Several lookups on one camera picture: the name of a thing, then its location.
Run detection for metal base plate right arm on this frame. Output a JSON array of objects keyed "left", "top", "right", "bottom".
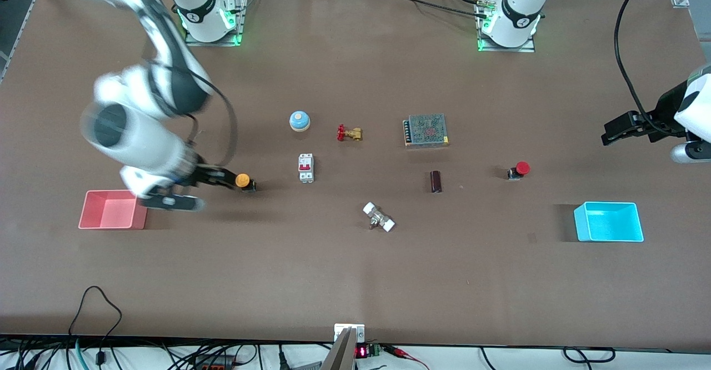
[{"left": 184, "top": 0, "right": 245, "bottom": 47}]

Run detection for metal base plate left arm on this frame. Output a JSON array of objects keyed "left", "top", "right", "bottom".
[{"left": 477, "top": 0, "right": 536, "bottom": 53}]

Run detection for blue dome bell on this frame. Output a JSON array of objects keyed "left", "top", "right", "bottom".
[{"left": 289, "top": 110, "right": 312, "bottom": 133}]

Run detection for cyan plastic bin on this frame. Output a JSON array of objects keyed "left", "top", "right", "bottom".
[{"left": 573, "top": 201, "right": 644, "bottom": 243}]

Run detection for pink plastic bin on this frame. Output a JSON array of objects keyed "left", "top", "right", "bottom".
[{"left": 78, "top": 189, "right": 148, "bottom": 231}]

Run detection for white capped metal fitting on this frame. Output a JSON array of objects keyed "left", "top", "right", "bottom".
[{"left": 363, "top": 202, "right": 396, "bottom": 233}]

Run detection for black orange power strip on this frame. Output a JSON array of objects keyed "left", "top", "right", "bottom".
[{"left": 188, "top": 353, "right": 237, "bottom": 370}]

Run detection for metal mesh power supply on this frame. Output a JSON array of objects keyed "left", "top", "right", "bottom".
[{"left": 403, "top": 114, "right": 450, "bottom": 149}]

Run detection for grey metal bar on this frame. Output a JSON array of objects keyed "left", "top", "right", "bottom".
[{"left": 321, "top": 327, "right": 357, "bottom": 370}]

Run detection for red clip lead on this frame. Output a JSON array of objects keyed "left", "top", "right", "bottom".
[{"left": 382, "top": 346, "right": 429, "bottom": 370}]

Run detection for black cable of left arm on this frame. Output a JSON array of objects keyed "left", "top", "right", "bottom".
[{"left": 613, "top": 0, "right": 667, "bottom": 134}]

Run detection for thin black cable on table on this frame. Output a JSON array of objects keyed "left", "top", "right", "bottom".
[{"left": 68, "top": 286, "right": 123, "bottom": 340}]

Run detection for white metal bracket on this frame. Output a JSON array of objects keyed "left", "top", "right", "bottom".
[{"left": 334, "top": 323, "right": 365, "bottom": 344}]

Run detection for teal cable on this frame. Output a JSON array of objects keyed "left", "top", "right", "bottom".
[{"left": 74, "top": 338, "right": 91, "bottom": 370}]

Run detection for looped black cable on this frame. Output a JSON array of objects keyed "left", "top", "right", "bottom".
[{"left": 563, "top": 346, "right": 616, "bottom": 364}]

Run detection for black cable across table edge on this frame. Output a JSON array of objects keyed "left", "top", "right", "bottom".
[{"left": 378, "top": 0, "right": 490, "bottom": 18}]

